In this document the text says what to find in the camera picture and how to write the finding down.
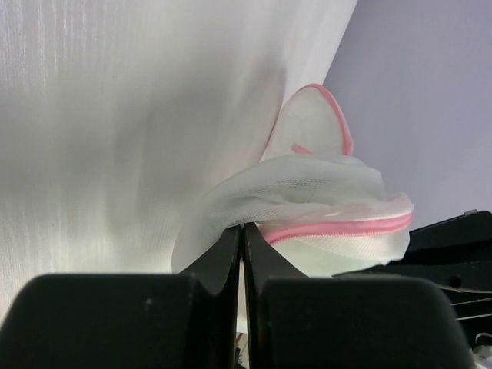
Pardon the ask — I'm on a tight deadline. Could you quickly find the pink-trimmed mesh laundry bag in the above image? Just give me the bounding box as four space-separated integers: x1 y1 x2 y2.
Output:
171 84 414 277

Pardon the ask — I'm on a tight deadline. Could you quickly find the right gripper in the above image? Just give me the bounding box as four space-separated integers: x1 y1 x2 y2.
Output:
332 209 492 320

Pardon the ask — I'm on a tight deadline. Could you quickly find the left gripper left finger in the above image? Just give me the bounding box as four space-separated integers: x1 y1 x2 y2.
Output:
1 227 241 368

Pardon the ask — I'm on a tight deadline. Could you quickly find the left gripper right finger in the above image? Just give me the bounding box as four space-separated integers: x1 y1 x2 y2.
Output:
242 224 474 368

